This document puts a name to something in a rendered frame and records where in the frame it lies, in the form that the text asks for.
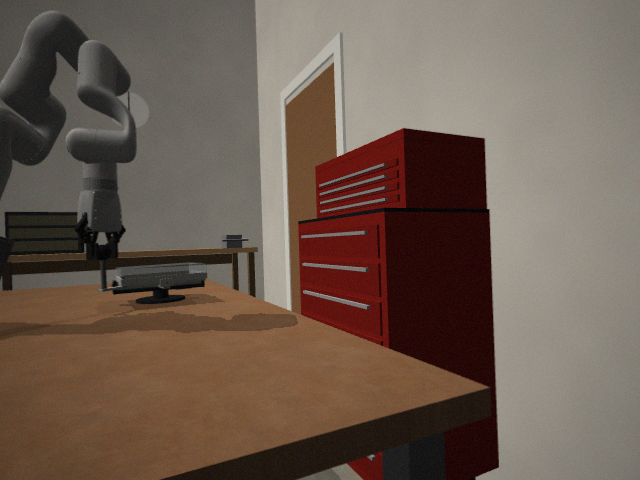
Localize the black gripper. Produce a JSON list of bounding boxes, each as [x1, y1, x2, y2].
[[74, 189, 126, 260]]

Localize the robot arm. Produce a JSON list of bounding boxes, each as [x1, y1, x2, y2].
[[0, 11, 137, 200]]

